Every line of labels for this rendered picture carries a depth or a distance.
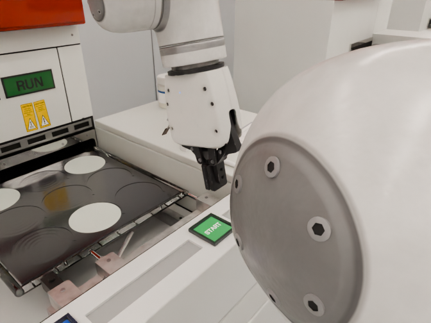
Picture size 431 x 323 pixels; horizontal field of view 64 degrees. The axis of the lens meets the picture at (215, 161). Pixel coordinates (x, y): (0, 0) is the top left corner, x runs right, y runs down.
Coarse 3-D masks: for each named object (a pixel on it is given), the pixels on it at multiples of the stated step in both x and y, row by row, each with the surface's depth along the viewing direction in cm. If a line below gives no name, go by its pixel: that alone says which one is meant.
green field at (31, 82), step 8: (40, 72) 83; (48, 72) 84; (8, 80) 78; (16, 80) 79; (24, 80) 81; (32, 80) 82; (40, 80) 84; (48, 80) 85; (8, 88) 79; (16, 88) 80; (24, 88) 81; (32, 88) 83; (40, 88) 84; (8, 96) 79
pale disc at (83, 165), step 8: (72, 160) 90; (80, 160) 90; (88, 160) 90; (96, 160) 90; (104, 160) 90; (64, 168) 86; (72, 168) 86; (80, 168) 86; (88, 168) 86; (96, 168) 86
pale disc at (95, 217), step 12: (96, 204) 72; (108, 204) 72; (72, 216) 69; (84, 216) 69; (96, 216) 69; (108, 216) 69; (120, 216) 69; (72, 228) 65; (84, 228) 65; (96, 228) 65
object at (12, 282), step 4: (0, 264) 57; (0, 268) 56; (4, 268) 56; (0, 272) 55; (4, 272) 55; (8, 272) 55; (0, 276) 55; (4, 276) 54; (8, 276) 54; (4, 280) 54; (8, 280) 54; (12, 280) 54; (8, 284) 53; (12, 284) 53; (16, 284) 53; (12, 288) 52; (16, 288) 52; (12, 292) 52; (20, 296) 52
